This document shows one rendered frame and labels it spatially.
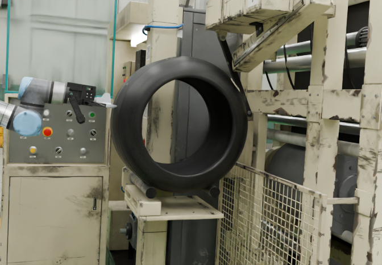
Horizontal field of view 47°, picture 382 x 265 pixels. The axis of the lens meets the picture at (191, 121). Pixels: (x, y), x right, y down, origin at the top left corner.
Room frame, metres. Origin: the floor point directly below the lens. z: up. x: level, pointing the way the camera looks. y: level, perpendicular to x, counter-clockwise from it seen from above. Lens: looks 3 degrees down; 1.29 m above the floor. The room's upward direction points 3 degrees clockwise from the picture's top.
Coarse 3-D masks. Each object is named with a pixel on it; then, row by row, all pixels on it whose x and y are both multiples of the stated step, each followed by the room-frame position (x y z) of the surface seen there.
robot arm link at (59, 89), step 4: (56, 84) 1.72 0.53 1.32; (60, 84) 1.72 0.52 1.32; (64, 84) 1.73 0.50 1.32; (56, 88) 1.71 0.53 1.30; (60, 88) 1.71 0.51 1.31; (64, 88) 1.72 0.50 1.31; (56, 92) 1.70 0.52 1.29; (60, 92) 1.71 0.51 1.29; (64, 92) 1.73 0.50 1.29; (52, 96) 1.70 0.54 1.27; (56, 96) 1.70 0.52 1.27; (60, 96) 1.71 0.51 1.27; (64, 96) 1.73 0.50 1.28; (52, 100) 1.71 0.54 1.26; (56, 100) 1.71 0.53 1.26; (60, 100) 1.72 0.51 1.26; (56, 104) 1.74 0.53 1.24; (60, 104) 1.73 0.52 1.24
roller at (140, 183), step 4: (132, 176) 2.06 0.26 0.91; (136, 176) 2.02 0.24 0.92; (132, 180) 2.04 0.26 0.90; (136, 180) 1.97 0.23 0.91; (140, 180) 1.93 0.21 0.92; (136, 184) 1.95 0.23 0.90; (140, 184) 1.89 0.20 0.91; (144, 184) 1.85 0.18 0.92; (140, 188) 1.87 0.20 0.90; (144, 188) 1.81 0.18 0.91; (148, 188) 1.78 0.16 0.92; (152, 188) 1.78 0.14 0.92; (144, 192) 1.79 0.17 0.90; (148, 192) 1.77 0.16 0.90; (152, 192) 1.77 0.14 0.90; (148, 196) 1.77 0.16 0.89; (152, 196) 1.77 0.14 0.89
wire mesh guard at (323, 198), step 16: (240, 176) 2.07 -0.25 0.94; (272, 176) 1.77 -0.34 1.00; (304, 192) 1.55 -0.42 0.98; (320, 192) 1.49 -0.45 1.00; (224, 208) 2.24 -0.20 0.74; (256, 208) 1.90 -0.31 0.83; (304, 208) 1.56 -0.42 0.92; (320, 208) 1.46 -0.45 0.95; (240, 224) 2.04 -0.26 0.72; (320, 224) 1.45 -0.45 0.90; (224, 240) 2.21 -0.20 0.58; (256, 240) 1.89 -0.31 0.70; (272, 240) 1.75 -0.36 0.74; (288, 240) 1.64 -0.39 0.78; (320, 240) 1.45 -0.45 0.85; (304, 256) 1.54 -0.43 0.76; (320, 256) 1.45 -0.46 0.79
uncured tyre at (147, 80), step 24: (144, 72) 1.78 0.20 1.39; (168, 72) 1.77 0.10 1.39; (192, 72) 1.80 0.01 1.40; (216, 72) 1.84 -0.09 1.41; (120, 96) 1.83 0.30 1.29; (144, 96) 1.74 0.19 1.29; (216, 96) 2.11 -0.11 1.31; (240, 96) 1.90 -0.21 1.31; (120, 120) 1.74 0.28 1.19; (216, 120) 2.13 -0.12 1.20; (240, 120) 1.87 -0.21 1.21; (120, 144) 1.76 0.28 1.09; (216, 144) 2.12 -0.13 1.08; (240, 144) 1.88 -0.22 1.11; (144, 168) 1.75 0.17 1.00; (168, 168) 2.06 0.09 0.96; (192, 168) 2.09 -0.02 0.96; (216, 168) 1.84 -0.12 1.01
